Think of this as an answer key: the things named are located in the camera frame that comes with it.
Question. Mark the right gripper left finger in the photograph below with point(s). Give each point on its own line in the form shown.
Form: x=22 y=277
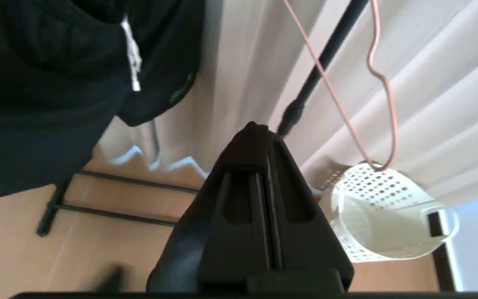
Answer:
x=230 y=249

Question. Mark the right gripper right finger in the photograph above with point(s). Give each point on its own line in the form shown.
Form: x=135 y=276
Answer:
x=309 y=249

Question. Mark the heap of clothes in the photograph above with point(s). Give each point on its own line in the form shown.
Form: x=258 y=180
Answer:
x=181 y=257

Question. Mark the black shorts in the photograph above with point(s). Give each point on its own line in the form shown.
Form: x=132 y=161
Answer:
x=48 y=104

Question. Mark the white laundry basket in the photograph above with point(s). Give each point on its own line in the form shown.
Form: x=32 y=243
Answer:
x=380 y=224

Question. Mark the pink clothes hanger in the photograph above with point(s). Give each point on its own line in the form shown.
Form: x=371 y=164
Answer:
x=392 y=116

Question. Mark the black clothes rack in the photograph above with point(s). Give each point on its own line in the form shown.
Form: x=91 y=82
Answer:
x=330 y=50

